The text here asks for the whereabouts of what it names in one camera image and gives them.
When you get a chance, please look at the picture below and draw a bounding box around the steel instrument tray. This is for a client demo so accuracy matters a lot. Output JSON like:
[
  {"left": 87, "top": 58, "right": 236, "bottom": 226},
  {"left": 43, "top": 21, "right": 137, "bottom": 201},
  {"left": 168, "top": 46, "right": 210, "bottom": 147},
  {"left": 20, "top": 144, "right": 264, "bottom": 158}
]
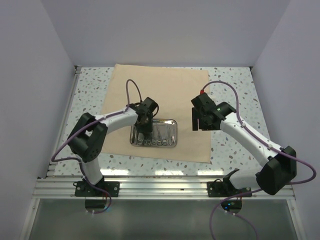
[{"left": 129, "top": 118, "right": 179, "bottom": 149}]

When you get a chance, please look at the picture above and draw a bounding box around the beige cloth wrap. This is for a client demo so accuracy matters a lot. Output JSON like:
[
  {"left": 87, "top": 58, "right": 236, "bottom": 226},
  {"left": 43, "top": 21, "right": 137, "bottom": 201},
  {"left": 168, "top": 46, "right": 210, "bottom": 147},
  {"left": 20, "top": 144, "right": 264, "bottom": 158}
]
[{"left": 101, "top": 64, "right": 211, "bottom": 163}]

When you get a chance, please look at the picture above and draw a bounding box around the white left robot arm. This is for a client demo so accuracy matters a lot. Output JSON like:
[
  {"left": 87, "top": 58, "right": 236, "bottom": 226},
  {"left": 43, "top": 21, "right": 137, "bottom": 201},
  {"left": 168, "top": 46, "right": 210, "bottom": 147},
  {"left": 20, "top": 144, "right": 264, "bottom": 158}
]
[{"left": 67, "top": 97, "right": 159, "bottom": 197}]

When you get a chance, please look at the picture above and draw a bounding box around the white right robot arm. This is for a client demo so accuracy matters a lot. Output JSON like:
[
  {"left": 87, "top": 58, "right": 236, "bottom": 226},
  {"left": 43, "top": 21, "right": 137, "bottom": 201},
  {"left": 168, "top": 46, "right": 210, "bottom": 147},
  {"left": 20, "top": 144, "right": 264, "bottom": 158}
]
[{"left": 191, "top": 93, "right": 297, "bottom": 197}]

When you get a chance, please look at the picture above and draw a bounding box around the steel surgical instruments set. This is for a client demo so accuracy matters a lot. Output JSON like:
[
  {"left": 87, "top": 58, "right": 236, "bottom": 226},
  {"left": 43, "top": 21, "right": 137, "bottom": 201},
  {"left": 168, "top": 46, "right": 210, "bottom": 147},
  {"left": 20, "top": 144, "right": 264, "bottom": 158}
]
[{"left": 134, "top": 123, "right": 175, "bottom": 147}]

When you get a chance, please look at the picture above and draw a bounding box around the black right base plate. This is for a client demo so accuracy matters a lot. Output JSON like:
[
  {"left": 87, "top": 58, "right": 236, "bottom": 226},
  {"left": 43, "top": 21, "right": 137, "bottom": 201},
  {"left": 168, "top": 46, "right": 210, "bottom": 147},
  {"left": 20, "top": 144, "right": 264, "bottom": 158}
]
[{"left": 206, "top": 181, "right": 252, "bottom": 198}]

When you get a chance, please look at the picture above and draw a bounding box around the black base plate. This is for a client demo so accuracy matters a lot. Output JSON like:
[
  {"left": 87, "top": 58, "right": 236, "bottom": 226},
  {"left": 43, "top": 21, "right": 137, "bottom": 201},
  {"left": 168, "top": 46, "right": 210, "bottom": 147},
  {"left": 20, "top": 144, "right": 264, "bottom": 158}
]
[
  {"left": 72, "top": 180, "right": 120, "bottom": 197},
  {"left": 206, "top": 181, "right": 252, "bottom": 198}
]

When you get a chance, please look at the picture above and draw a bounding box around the aluminium front rail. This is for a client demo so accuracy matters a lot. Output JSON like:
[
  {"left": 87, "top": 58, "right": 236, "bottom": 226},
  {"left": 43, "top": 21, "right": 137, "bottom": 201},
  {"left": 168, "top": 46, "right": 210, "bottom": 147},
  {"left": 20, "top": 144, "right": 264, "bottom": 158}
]
[{"left": 32, "top": 176, "right": 297, "bottom": 201}]

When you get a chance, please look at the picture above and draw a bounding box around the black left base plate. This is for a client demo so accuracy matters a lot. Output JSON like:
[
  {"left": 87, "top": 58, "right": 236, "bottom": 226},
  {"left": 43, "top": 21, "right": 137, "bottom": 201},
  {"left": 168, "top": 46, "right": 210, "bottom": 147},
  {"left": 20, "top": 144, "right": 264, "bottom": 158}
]
[{"left": 72, "top": 180, "right": 120, "bottom": 197}]

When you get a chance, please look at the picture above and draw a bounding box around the aluminium side rail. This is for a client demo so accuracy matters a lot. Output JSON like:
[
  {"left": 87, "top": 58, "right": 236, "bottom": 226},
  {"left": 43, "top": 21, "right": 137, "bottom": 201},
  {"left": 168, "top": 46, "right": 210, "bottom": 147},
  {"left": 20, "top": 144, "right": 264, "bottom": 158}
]
[{"left": 44, "top": 65, "right": 82, "bottom": 178}]

